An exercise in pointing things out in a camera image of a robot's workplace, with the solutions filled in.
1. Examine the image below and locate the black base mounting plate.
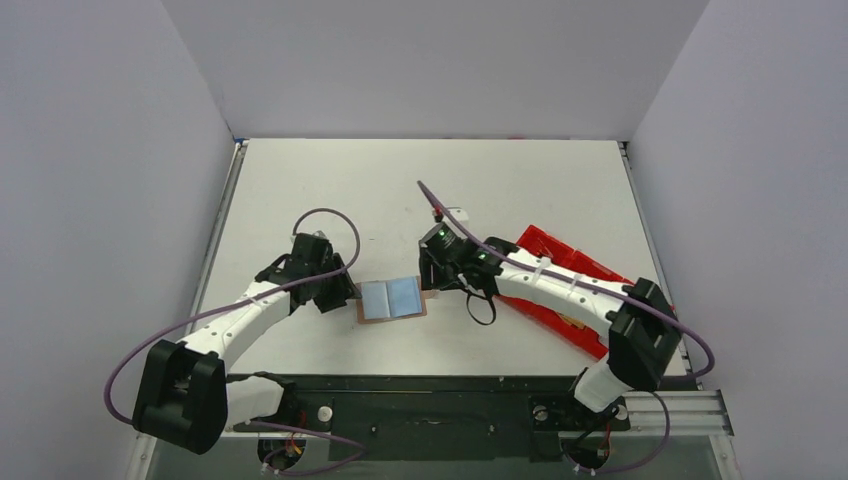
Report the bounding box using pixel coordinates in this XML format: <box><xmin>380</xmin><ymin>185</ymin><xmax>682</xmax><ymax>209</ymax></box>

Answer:
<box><xmin>165</xmin><ymin>370</ymin><xmax>631</xmax><ymax>464</ymax></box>

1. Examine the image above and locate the aluminium frame rail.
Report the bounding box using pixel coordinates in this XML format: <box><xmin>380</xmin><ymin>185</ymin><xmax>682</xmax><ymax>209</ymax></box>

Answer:
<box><xmin>189</xmin><ymin>390</ymin><xmax>731</xmax><ymax>445</ymax></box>

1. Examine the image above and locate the brown leather card holder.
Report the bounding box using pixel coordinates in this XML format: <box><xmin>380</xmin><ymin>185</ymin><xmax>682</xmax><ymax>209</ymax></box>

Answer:
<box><xmin>355</xmin><ymin>276</ymin><xmax>438</xmax><ymax>325</ymax></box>

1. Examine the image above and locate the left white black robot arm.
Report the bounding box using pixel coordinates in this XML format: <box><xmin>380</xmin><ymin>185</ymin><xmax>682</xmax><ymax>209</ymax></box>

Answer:
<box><xmin>131</xmin><ymin>233</ymin><xmax>361</xmax><ymax>454</ymax></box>

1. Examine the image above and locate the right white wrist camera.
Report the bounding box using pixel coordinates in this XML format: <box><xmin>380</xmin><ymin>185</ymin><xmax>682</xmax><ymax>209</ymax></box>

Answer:
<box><xmin>431</xmin><ymin>207</ymin><xmax>470</xmax><ymax>227</ymax></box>

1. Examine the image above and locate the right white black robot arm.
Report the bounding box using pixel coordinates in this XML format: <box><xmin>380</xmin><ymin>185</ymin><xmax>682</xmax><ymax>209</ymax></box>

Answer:
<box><xmin>419</xmin><ymin>222</ymin><xmax>681</xmax><ymax>413</ymax></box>

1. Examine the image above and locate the red plastic compartment tray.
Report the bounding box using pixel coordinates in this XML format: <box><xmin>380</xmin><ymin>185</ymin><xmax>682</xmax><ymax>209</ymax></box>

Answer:
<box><xmin>499</xmin><ymin>225</ymin><xmax>634</xmax><ymax>360</ymax></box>

